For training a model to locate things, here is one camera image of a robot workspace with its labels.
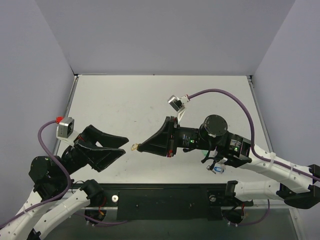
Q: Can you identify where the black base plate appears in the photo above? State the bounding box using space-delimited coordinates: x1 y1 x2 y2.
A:
90 183 253 221

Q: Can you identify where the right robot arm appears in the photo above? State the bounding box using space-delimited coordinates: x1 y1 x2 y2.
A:
137 114 320 209

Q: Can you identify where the silver key with blue tag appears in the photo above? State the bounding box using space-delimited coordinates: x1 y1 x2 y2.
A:
206 165 215 174

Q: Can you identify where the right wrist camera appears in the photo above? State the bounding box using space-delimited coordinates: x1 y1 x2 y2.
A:
167 94 190 121

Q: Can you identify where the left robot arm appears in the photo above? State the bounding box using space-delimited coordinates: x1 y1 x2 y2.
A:
0 120 129 240

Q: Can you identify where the blue key tag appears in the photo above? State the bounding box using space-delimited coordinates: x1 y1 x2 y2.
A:
213 166 225 174

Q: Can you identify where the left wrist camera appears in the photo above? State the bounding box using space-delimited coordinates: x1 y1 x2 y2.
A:
56 117 75 139

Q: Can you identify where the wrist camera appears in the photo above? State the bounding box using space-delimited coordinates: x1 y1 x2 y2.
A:
56 117 75 139
167 94 190 121

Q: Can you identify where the aluminium frame rail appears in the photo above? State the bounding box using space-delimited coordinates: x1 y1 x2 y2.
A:
246 75 274 152

